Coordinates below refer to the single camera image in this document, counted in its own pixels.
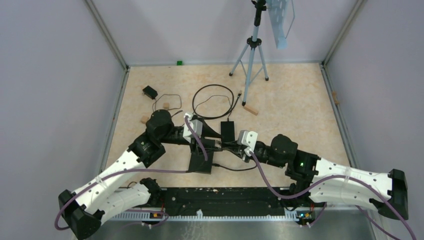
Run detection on black network switch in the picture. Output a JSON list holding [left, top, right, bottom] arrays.
[[220, 120, 235, 143], [188, 153, 214, 175]]

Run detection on black power adapter with cord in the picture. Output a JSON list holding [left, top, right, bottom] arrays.
[[142, 85, 233, 123]]

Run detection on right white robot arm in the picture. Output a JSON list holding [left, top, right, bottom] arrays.
[[220, 131, 409, 220]]

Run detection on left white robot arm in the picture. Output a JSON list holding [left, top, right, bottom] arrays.
[[54, 109, 221, 240]]

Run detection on long wooden block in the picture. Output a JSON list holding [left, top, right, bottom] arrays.
[[243, 104, 259, 116]]

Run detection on wooden cube near adapter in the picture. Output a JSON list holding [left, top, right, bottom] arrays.
[[162, 102, 170, 110]]

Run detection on perforated white panel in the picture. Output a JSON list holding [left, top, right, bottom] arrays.
[[266, 0, 296, 50]]

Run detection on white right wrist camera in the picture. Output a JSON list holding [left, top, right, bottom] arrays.
[[237, 130, 258, 157]]

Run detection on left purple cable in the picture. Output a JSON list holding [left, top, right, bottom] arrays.
[[54, 114, 210, 231]]

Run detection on black coiled ethernet cable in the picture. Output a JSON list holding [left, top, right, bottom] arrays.
[[191, 84, 243, 121]]

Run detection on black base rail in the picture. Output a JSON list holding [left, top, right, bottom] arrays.
[[148, 187, 312, 217]]

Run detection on wooden cube by cord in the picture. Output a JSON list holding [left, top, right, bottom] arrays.
[[140, 115, 150, 124]]

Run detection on silver camera tripod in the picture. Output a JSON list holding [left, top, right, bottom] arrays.
[[228, 0, 269, 107]]

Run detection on wooden block on frame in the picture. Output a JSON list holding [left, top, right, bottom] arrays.
[[331, 91, 340, 106]]

